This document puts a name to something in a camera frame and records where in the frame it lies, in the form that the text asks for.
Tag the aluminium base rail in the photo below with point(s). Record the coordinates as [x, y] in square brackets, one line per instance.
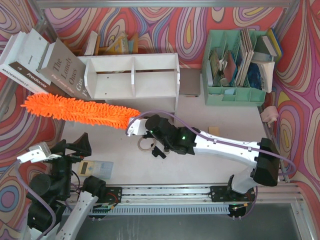
[198, 199]

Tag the grey book The Lonely Ones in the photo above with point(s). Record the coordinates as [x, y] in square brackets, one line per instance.
[65, 70]

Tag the pink piggy figurine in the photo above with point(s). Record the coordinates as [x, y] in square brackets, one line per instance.
[269, 115]

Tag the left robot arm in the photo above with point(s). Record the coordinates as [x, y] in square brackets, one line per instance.
[47, 192]

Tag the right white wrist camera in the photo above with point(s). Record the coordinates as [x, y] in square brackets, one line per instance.
[136, 127]

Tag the brown book Fredonia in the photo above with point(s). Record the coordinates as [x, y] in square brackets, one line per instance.
[34, 76]

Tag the grey notebook with pencil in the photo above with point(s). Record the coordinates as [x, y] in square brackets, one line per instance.
[190, 82]

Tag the orange microfiber duster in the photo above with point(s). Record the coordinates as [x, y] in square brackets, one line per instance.
[80, 111]

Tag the white wooden bookshelf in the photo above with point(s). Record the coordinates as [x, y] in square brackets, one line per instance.
[140, 81]

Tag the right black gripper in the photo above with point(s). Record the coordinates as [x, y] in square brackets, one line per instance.
[149, 124]

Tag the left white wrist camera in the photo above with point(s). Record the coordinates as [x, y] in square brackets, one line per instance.
[38, 153]

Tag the white book Mademoiselle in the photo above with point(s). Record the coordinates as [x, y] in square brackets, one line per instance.
[29, 49]

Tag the mint green desk organizer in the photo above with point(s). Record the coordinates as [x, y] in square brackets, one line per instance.
[225, 69]

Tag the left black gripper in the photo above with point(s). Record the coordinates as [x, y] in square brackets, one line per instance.
[68, 155]

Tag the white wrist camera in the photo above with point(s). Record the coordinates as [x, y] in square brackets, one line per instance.
[136, 127]
[38, 153]

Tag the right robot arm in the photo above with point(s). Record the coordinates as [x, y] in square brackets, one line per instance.
[261, 158]

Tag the wooden rack with books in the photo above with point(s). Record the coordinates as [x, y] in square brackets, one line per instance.
[121, 45]

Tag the yellow sticky note pad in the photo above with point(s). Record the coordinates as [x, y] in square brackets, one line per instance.
[213, 130]

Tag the black T-shaped plastic part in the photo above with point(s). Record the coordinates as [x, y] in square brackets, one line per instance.
[156, 152]

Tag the white paperback book stack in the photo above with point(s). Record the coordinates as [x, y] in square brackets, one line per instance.
[260, 75]

